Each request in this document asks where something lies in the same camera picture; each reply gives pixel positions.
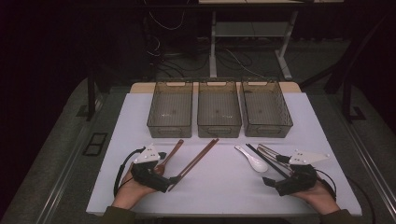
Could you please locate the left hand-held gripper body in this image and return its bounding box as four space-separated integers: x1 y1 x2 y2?
130 143 172 193

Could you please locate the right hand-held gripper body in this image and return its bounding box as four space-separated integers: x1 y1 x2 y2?
274 148 331 197

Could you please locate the silver metal utensil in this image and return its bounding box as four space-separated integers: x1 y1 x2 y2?
257 147 294 173
257 143 280 157

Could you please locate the brown wooden spoon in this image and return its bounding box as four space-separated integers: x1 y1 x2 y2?
153 138 185 175

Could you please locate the white ceramic spoon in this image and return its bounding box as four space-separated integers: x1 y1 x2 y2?
233 145 269 174

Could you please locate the smoky clear plastic bin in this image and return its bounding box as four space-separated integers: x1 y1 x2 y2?
197 81 243 139
147 81 194 139
241 80 294 138

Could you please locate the person's left hand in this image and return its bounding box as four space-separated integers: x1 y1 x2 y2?
111 162 157 211

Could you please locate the person's right hand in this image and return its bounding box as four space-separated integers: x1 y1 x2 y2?
290 178 342 216

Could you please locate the black metal stand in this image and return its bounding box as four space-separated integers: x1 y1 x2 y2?
299 13 393 123
76 66 106 122

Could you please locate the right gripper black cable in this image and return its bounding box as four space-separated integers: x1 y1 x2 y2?
315 169 339 202

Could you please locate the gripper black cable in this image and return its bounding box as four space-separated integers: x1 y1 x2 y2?
113 147 146 198
315 169 339 202

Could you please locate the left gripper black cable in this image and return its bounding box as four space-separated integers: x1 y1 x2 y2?
113 147 146 198

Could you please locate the thin black cable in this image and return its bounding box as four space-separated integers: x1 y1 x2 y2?
345 175 375 224

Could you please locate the silver metal rail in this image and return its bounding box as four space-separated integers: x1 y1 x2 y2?
339 120 396 217
36 122 94 224

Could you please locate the black floor cable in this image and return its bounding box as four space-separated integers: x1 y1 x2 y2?
153 54 210 78

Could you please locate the white floor cable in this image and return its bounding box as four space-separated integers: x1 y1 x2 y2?
223 48 269 79

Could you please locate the white metal desk frame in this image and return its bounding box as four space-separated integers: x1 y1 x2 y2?
199 0 345 81

